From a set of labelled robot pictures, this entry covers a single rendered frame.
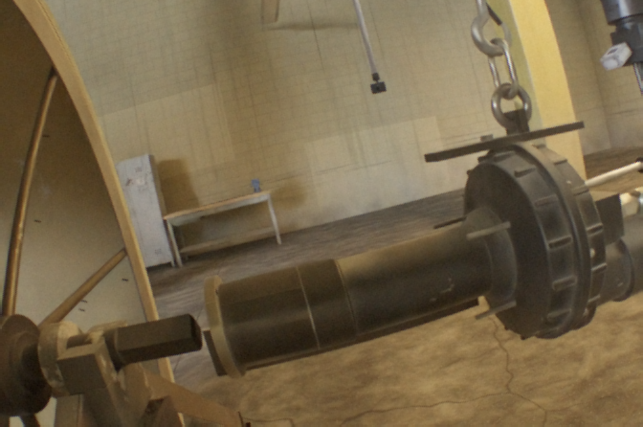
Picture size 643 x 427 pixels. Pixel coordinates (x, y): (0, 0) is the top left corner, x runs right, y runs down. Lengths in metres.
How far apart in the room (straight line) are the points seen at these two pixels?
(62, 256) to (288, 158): 7.33
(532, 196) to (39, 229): 1.36
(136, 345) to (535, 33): 5.04
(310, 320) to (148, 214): 7.43
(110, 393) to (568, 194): 0.62
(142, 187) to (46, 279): 6.44
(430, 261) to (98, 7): 9.56
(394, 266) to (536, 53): 4.74
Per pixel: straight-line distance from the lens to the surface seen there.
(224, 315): 0.57
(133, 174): 7.98
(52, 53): 1.17
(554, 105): 5.22
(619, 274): 0.76
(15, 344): 0.71
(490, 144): 0.64
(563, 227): 0.58
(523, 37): 5.19
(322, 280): 0.57
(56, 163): 1.43
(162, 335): 0.62
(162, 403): 0.72
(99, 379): 0.61
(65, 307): 0.96
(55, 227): 1.51
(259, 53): 8.89
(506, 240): 0.61
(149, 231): 7.96
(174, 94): 8.90
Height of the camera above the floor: 1.10
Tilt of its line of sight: 5 degrees down
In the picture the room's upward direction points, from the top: 13 degrees counter-clockwise
